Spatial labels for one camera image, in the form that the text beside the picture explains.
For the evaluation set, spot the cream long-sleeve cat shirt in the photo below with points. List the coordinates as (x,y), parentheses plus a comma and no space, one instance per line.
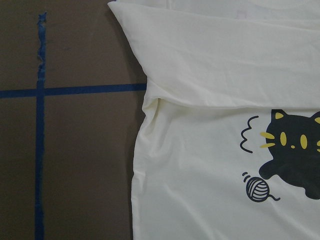
(230,145)

